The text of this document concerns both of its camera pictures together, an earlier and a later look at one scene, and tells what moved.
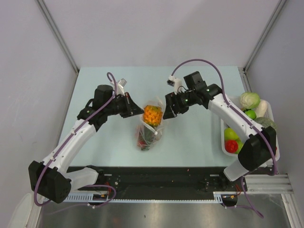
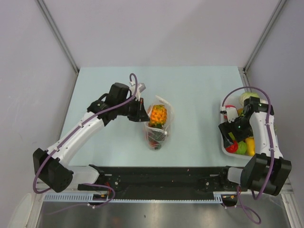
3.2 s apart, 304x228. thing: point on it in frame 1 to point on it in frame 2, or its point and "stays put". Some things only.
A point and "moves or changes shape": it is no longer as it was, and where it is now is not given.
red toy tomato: (231, 146) stays put
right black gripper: (171, 110) to (227, 127)
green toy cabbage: (249, 100) stays put
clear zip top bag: (147, 136) moves or changes shape
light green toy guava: (240, 145) stays put
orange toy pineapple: (152, 115) moves or changes shape
